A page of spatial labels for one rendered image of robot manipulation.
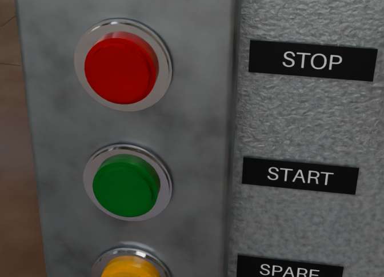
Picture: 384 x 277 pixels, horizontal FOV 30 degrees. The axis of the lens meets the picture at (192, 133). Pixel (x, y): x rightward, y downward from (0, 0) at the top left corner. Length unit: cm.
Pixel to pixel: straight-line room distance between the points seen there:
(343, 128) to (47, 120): 11
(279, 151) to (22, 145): 283
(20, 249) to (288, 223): 225
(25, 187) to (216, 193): 256
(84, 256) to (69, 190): 3
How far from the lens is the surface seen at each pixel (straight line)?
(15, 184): 286
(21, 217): 268
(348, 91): 28
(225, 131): 27
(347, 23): 26
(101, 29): 25
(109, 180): 28
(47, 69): 27
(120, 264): 31
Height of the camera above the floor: 158
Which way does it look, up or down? 30 degrees down
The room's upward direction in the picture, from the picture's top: 1 degrees clockwise
